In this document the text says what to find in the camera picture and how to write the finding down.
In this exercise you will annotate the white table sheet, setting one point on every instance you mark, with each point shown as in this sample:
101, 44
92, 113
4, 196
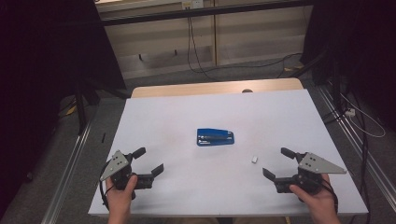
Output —
186, 109

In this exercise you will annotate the black curtain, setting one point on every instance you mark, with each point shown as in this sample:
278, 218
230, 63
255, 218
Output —
367, 46
31, 62

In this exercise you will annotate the black horizontal bar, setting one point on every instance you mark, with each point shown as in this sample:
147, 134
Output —
202, 12

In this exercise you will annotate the black metal stand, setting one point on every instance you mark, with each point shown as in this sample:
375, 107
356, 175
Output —
81, 115

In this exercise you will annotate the black marker pen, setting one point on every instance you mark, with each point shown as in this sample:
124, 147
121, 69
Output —
103, 137

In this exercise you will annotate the white plug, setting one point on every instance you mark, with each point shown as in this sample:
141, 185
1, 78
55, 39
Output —
350, 112

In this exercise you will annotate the aluminium floor rail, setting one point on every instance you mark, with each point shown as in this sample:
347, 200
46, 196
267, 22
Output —
358, 146
67, 174

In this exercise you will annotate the wooden table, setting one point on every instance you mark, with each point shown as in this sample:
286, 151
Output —
214, 87

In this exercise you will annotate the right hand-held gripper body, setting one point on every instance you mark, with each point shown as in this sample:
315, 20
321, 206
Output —
317, 165

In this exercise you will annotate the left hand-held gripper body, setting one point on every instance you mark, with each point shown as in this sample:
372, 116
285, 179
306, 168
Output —
115, 165

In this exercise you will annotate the small white staple block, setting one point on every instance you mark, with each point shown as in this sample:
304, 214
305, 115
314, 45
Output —
254, 159

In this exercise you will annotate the blue stapler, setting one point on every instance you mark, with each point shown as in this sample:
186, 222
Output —
214, 137

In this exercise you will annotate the pale wooden cabinet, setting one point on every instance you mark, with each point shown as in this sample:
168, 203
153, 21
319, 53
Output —
255, 37

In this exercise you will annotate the person's left hand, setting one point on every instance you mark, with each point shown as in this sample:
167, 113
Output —
120, 196

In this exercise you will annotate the white wall socket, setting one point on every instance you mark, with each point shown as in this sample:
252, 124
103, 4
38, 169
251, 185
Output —
192, 3

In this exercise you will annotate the person's right hand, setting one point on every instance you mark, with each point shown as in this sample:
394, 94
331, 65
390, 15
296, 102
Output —
317, 202

